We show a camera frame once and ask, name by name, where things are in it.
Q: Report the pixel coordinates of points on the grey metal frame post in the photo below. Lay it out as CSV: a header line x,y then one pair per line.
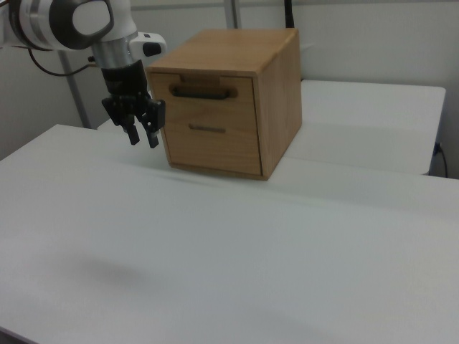
x,y
77,100
231,14

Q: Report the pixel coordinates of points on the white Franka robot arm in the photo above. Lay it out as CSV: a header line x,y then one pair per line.
x,y
61,21

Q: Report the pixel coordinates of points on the black pole behind cabinet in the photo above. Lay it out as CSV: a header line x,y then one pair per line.
x,y
289,13

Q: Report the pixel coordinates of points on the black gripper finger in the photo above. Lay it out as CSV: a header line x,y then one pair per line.
x,y
133,134
154,118

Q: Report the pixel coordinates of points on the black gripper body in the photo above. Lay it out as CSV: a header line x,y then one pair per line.
x,y
123,86

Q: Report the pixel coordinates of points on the wooden two-drawer cabinet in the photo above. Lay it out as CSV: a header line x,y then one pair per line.
x,y
279,93

